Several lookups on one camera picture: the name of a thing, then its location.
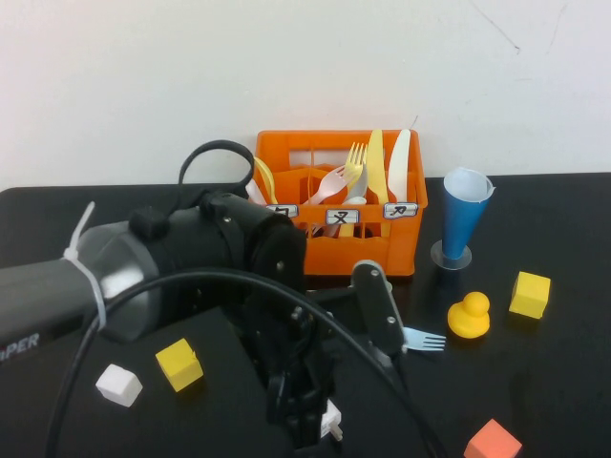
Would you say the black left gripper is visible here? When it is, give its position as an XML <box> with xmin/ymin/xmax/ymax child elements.
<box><xmin>237</xmin><ymin>284</ymin><xmax>357</xmax><ymax>450</ymax></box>

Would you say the light blue plastic fork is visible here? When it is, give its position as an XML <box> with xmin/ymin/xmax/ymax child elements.
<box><xmin>402</xmin><ymin>326</ymin><xmax>448</xmax><ymax>353</ymax></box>

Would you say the yellow rubber duck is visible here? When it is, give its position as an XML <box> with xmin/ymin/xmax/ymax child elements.
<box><xmin>447</xmin><ymin>291</ymin><xmax>492</xmax><ymax>341</ymax></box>

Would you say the yellow plastic spoon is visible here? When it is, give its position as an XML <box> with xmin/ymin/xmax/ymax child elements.
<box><xmin>252</xmin><ymin>156</ymin><xmax>281</xmax><ymax>206</ymax></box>

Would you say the orange plastic cutlery crate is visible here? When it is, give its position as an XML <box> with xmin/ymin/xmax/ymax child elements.
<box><xmin>251</xmin><ymin>129</ymin><xmax>430</xmax><ymax>279</ymax></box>

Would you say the notched yellow foam cube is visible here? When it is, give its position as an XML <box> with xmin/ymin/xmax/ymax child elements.
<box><xmin>155</xmin><ymin>338</ymin><xmax>205</xmax><ymax>393</ymax></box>

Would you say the white foam cube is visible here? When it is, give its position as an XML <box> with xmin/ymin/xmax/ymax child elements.
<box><xmin>95</xmin><ymin>364</ymin><xmax>144</xmax><ymax>408</ymax></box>

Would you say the orange foam cube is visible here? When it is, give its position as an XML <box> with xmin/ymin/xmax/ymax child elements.
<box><xmin>463</xmin><ymin>418</ymin><xmax>523</xmax><ymax>458</ymax></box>

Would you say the white plastic spoon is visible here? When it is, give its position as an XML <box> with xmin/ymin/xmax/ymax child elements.
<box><xmin>244</xmin><ymin>178</ymin><xmax>267</xmax><ymax>204</ymax></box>

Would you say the pink plastic fork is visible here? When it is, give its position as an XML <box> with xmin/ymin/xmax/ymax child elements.
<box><xmin>301</xmin><ymin>165</ymin><xmax>352</xmax><ymax>207</ymax></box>

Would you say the pale grey plastic spoon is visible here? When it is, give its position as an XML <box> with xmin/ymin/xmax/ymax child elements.
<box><xmin>343</xmin><ymin>164</ymin><xmax>369</xmax><ymax>207</ymax></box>

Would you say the blue paper cone cup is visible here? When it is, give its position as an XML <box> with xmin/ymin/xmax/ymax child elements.
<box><xmin>430</xmin><ymin>166</ymin><xmax>496</xmax><ymax>272</ymax></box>

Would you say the yellow plastic knife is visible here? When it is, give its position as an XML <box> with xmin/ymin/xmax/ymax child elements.
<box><xmin>366</xmin><ymin>129</ymin><xmax>392</xmax><ymax>239</ymax></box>

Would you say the yellow plastic fork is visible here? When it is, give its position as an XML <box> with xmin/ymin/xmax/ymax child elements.
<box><xmin>339</xmin><ymin>141</ymin><xmax>369</xmax><ymax>239</ymax></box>

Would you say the smooth yellow foam cube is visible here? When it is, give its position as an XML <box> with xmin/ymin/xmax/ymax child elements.
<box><xmin>508</xmin><ymin>271</ymin><xmax>552</xmax><ymax>321</ymax></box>

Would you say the white plastic knife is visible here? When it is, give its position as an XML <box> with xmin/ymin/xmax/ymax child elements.
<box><xmin>388</xmin><ymin>128</ymin><xmax>412</xmax><ymax>204</ymax></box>

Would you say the white usb wall charger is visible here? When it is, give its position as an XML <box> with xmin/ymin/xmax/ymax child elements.
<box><xmin>320</xmin><ymin>399</ymin><xmax>345</xmax><ymax>443</ymax></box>

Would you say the black camera cable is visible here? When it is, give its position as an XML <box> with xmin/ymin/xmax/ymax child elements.
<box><xmin>42</xmin><ymin>266</ymin><xmax>448</xmax><ymax>458</ymax></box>

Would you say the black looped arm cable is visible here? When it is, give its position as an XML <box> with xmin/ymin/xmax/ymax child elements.
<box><xmin>178</xmin><ymin>138</ymin><xmax>255</xmax><ymax>206</ymax></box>

